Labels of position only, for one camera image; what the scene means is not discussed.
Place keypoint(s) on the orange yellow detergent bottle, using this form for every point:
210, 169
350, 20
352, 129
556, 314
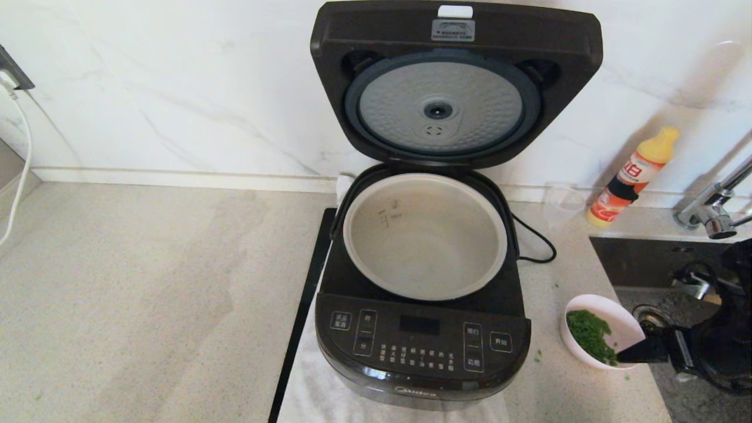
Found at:
628, 179

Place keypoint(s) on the chrome faucet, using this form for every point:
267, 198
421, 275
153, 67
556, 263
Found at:
714, 214

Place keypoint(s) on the grey wall socket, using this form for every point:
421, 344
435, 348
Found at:
14, 73

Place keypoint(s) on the metal sink drain strainer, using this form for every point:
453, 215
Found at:
649, 317

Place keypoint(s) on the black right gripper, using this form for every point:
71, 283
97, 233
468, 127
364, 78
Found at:
702, 349

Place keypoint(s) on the black Midea rice cooker body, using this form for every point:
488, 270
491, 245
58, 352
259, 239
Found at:
423, 352

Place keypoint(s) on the grey rice cooker inner pot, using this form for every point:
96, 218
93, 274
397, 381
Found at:
429, 247

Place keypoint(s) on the white cloth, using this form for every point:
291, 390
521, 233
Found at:
311, 393

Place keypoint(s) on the black flat strip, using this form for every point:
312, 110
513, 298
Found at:
309, 294

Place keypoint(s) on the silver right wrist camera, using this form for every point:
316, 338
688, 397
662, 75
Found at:
693, 285

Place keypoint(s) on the clear plastic measuring cup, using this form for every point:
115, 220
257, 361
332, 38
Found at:
561, 205

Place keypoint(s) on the black rice cooker lid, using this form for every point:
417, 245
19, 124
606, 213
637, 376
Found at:
529, 41

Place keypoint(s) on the white round bowl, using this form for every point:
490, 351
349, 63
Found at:
611, 317

